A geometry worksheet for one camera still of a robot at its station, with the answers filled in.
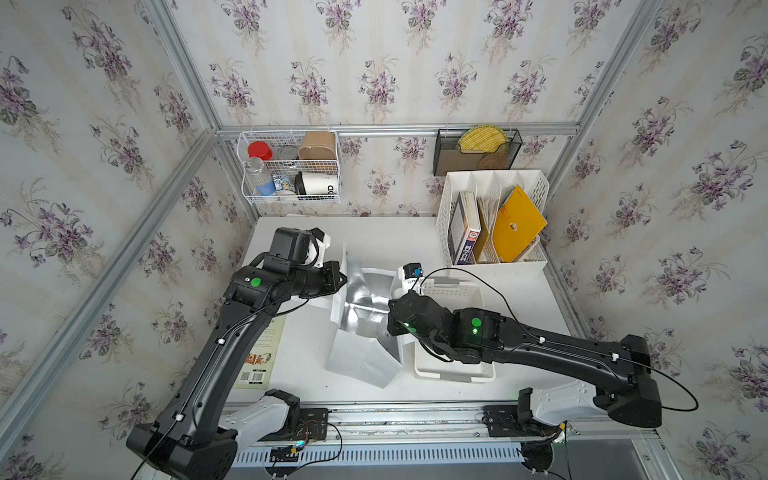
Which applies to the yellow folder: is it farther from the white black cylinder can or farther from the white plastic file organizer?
the white black cylinder can

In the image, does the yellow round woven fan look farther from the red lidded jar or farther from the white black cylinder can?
the red lidded jar

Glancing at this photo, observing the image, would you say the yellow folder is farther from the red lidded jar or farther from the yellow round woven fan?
the red lidded jar

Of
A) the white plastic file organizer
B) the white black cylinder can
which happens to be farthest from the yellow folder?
the white black cylinder can

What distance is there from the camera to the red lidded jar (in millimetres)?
920

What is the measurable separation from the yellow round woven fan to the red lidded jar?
619 mm

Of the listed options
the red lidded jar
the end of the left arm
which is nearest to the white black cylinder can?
the red lidded jar

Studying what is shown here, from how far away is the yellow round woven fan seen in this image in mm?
937

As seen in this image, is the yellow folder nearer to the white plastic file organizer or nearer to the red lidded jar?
the white plastic file organizer

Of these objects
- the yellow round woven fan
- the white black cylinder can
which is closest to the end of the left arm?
the white black cylinder can

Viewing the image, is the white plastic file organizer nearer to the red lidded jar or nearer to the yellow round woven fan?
the yellow round woven fan

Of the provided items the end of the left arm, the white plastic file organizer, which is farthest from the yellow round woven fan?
the end of the left arm

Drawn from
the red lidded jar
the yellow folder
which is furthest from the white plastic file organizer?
the red lidded jar

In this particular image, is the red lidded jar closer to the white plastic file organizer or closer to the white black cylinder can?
the white black cylinder can

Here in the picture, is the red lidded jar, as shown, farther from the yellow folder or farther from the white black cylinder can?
the yellow folder
